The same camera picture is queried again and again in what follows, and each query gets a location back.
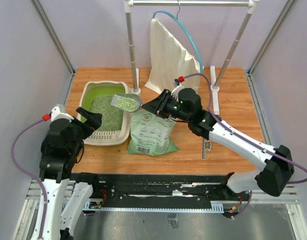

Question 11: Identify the grey metal scoop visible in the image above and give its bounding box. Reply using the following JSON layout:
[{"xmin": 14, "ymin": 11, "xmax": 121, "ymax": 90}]
[{"xmin": 111, "ymin": 93, "xmax": 142, "ymax": 113}]

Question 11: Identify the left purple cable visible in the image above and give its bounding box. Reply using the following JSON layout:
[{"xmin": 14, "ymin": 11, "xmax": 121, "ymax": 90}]
[{"xmin": 10, "ymin": 114, "xmax": 51, "ymax": 238}]

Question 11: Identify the blue clothes hanger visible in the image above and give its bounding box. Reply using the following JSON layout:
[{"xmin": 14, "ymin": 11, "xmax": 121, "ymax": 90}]
[{"xmin": 152, "ymin": 10, "xmax": 204, "ymax": 74}]

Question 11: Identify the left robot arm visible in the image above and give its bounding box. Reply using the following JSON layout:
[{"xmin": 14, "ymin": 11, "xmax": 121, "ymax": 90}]
[{"xmin": 31, "ymin": 104, "xmax": 102, "ymax": 240}]

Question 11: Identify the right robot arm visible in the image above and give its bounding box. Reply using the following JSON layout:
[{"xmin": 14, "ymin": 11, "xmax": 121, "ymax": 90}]
[{"xmin": 142, "ymin": 88, "xmax": 295, "ymax": 200}]

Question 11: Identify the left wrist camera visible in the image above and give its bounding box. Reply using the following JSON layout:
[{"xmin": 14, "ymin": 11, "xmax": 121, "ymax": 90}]
[{"xmin": 50, "ymin": 104, "xmax": 74, "ymax": 122}]

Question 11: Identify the green cat litter bag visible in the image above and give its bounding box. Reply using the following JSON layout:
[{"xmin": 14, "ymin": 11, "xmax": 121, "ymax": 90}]
[{"xmin": 126, "ymin": 109, "xmax": 179, "ymax": 156}]

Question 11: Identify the white clothes rack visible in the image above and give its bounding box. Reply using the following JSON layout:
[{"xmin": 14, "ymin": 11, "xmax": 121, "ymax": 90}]
[{"xmin": 123, "ymin": 0, "xmax": 261, "ymax": 119}]

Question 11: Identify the cream green litter box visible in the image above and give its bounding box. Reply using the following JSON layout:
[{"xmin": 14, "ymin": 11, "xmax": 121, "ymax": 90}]
[{"xmin": 79, "ymin": 80, "xmax": 132, "ymax": 146}]

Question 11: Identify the cream cloth bag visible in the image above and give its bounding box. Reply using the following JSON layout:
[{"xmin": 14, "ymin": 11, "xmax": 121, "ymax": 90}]
[{"xmin": 145, "ymin": 18, "xmax": 201, "ymax": 94}]

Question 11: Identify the piano pattern bag clip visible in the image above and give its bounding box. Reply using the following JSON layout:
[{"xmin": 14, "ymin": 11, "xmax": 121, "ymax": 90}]
[{"xmin": 201, "ymin": 138, "xmax": 212, "ymax": 160}]

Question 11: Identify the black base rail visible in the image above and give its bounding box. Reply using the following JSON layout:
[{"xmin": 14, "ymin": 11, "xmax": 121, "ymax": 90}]
[{"xmin": 68, "ymin": 172, "xmax": 276, "ymax": 210}]

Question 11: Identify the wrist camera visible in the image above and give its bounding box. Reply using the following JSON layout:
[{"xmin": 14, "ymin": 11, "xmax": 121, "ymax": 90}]
[
  {"xmin": 50, "ymin": 104, "xmax": 74, "ymax": 122},
  {"xmin": 171, "ymin": 78, "xmax": 185, "ymax": 101}
]

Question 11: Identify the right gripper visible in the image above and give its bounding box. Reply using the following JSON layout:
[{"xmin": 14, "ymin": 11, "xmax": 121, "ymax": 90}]
[{"xmin": 141, "ymin": 89, "xmax": 191, "ymax": 123}]

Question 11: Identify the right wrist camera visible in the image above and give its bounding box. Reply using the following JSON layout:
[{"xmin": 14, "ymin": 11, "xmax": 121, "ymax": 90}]
[{"xmin": 171, "ymin": 78, "xmax": 185, "ymax": 101}]

